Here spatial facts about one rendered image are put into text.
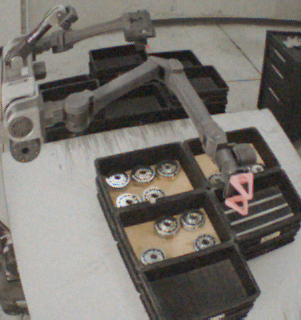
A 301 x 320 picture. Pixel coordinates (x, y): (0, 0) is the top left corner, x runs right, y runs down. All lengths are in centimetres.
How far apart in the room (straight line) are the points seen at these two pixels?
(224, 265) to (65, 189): 87
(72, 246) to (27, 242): 22
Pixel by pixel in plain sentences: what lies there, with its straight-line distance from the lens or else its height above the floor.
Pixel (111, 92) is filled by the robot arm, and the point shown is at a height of 147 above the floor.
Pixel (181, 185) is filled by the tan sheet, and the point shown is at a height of 83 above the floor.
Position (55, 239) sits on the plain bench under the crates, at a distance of 221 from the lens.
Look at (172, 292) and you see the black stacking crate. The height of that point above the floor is 83.
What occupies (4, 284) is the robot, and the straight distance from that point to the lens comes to 264.
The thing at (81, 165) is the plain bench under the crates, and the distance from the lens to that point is 250.
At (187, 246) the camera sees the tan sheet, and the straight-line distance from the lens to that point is 203.
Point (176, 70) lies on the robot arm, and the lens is 172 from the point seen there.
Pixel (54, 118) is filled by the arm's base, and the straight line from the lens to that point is 159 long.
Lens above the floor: 246
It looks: 44 degrees down
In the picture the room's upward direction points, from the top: 3 degrees clockwise
